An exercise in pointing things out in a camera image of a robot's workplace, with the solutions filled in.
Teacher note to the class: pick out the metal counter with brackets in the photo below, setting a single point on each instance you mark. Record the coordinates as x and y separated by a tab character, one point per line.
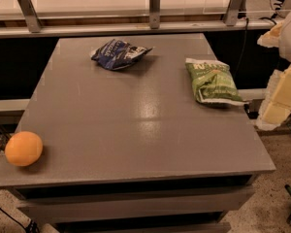
74	18

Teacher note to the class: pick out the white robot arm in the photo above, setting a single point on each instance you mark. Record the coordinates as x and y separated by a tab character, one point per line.
285	43

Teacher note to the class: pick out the green chip bag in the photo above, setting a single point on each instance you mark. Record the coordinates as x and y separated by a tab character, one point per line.
212	82

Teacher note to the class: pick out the blue chip bag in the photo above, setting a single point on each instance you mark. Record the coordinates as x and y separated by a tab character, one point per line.
117	54

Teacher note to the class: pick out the orange fruit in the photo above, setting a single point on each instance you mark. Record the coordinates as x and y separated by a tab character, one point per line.
24	148

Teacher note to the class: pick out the grey table with drawers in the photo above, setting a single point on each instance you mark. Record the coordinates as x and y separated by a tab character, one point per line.
132	151

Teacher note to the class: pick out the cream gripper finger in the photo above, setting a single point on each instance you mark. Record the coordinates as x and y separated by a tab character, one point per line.
272	38
276	107

